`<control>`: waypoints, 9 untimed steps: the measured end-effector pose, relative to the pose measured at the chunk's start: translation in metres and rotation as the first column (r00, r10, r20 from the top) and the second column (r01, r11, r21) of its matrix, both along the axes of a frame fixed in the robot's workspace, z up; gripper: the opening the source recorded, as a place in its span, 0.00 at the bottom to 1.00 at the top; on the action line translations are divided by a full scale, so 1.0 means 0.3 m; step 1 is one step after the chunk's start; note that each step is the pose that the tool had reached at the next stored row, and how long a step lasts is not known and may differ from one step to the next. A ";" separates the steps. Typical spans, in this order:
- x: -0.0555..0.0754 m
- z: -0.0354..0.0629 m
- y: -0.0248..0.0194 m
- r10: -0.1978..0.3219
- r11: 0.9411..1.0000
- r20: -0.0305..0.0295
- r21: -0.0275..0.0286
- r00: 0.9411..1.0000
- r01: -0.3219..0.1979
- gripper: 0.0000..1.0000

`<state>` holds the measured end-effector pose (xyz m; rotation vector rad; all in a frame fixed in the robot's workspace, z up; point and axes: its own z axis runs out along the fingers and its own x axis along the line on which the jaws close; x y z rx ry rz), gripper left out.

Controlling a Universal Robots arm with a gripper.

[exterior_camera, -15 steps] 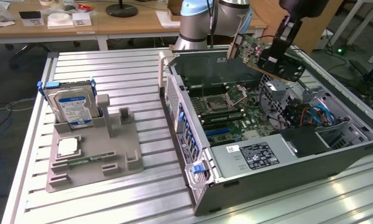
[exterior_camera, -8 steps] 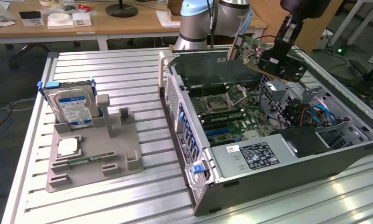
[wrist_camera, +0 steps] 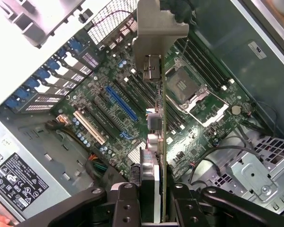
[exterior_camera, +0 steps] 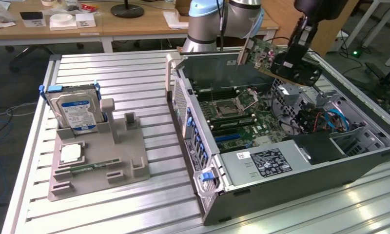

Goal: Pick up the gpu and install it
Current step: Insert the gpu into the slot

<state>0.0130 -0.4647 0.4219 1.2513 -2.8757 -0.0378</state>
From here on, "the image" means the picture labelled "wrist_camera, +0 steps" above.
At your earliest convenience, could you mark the green motherboard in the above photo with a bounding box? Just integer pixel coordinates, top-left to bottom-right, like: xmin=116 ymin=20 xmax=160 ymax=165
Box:
xmin=53 ymin=30 xmax=275 ymax=180

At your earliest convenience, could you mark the thin red wire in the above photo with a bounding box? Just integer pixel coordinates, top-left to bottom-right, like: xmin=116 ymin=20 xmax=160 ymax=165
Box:
xmin=91 ymin=9 xmax=134 ymax=44

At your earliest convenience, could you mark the metal socket cover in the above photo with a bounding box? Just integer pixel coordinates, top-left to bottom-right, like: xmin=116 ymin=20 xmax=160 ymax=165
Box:
xmin=181 ymin=94 xmax=230 ymax=127

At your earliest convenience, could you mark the white expansion slot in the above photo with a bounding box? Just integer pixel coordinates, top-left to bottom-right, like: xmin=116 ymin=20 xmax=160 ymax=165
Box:
xmin=72 ymin=110 xmax=107 ymax=146

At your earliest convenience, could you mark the black wire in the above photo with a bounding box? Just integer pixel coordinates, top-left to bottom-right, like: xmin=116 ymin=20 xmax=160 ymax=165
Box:
xmin=188 ymin=144 xmax=262 ymax=185

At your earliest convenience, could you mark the grey power supply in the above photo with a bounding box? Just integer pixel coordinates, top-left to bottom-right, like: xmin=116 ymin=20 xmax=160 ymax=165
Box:
xmin=0 ymin=113 xmax=96 ymax=223

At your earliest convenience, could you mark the blue expansion slot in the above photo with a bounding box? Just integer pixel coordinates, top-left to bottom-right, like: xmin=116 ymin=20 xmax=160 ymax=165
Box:
xmin=105 ymin=85 xmax=140 ymax=123

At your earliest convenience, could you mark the open black PC case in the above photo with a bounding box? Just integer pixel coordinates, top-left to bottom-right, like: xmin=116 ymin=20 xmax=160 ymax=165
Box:
xmin=0 ymin=0 xmax=284 ymax=227

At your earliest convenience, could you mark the metal disk bay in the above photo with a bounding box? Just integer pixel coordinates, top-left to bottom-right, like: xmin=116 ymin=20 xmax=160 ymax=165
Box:
xmin=191 ymin=137 xmax=284 ymax=213

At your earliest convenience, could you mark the coloured power wire bundle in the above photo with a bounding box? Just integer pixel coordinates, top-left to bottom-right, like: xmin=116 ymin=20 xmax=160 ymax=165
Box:
xmin=87 ymin=153 xmax=109 ymax=174

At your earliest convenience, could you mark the silver chipset heatsink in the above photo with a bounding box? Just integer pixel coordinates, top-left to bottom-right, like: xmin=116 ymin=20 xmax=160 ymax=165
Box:
xmin=127 ymin=141 xmax=148 ymax=164

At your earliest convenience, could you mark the CPU socket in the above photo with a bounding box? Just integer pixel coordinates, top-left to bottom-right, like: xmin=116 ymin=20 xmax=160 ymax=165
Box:
xmin=166 ymin=68 xmax=208 ymax=104

